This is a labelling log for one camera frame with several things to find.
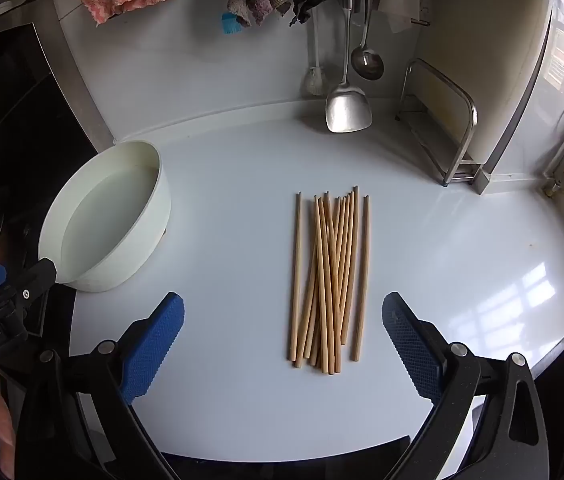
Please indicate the white dish brush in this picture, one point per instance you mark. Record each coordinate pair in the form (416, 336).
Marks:
(314, 82)

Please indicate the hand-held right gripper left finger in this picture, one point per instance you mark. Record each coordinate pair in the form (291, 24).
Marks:
(152, 350)

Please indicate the pile of wooden chopsticks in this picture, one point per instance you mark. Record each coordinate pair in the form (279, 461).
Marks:
(329, 285)

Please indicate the metal spatula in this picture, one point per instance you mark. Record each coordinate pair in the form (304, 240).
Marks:
(348, 110)

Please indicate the metal rack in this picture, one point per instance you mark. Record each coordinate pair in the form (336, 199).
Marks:
(462, 172)

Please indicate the metal ladle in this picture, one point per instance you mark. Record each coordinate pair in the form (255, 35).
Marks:
(368, 65)

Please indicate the stainless steel wall trim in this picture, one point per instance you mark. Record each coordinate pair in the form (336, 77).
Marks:
(82, 85)

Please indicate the blue silicone brush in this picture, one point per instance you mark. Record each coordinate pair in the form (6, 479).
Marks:
(229, 25)

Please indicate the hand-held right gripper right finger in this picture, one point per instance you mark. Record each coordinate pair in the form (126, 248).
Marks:
(409, 350)

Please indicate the white round bowl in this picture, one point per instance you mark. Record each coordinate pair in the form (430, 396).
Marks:
(112, 220)

